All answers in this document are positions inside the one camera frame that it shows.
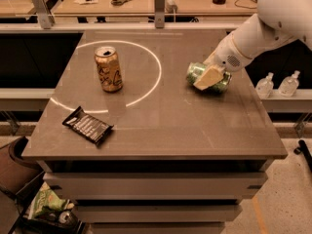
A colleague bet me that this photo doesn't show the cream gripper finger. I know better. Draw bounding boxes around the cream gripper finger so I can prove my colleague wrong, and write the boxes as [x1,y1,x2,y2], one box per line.
[203,53,216,66]
[194,64,224,91]

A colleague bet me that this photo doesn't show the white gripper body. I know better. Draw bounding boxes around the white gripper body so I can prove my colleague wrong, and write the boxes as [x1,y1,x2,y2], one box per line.
[214,32,254,72]

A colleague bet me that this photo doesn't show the green soda can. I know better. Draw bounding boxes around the green soda can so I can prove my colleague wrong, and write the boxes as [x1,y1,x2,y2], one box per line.
[186,62,232,94]

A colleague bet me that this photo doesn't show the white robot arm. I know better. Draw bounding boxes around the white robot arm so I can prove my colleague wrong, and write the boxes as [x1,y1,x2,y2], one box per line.
[194,0,312,91]

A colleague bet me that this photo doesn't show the orange soda can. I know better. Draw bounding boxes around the orange soda can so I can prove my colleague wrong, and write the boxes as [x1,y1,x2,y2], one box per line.
[95,46,123,93]

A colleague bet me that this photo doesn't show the clear sanitizer bottle left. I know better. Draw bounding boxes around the clear sanitizer bottle left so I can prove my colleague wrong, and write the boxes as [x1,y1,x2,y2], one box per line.
[255,72,274,99]

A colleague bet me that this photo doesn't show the clear sanitizer bottle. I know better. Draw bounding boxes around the clear sanitizer bottle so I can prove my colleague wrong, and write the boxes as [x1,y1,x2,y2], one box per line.
[278,70,300,97]
[255,72,274,99]

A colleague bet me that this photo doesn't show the white power strip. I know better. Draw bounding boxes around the white power strip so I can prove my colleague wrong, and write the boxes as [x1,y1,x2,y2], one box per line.
[165,0,177,14]

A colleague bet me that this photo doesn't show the clear sanitizer bottle right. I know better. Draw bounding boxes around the clear sanitizer bottle right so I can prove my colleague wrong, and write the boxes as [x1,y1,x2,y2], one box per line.
[278,70,300,97]

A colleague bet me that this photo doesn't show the scissors on back desk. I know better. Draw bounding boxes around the scissors on back desk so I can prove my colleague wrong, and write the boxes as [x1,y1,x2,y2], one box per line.
[111,0,133,7]

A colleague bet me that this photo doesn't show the black snack bar wrapper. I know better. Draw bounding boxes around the black snack bar wrapper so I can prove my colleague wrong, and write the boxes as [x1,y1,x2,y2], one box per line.
[62,106,113,145]

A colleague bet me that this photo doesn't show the grey drawer cabinet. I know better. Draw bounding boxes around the grey drawer cabinet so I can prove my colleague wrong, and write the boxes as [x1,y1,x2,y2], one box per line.
[37,158,274,234]

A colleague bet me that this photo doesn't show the green chip bag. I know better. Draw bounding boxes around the green chip bag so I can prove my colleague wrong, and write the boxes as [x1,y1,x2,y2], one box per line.
[28,182,74,219]

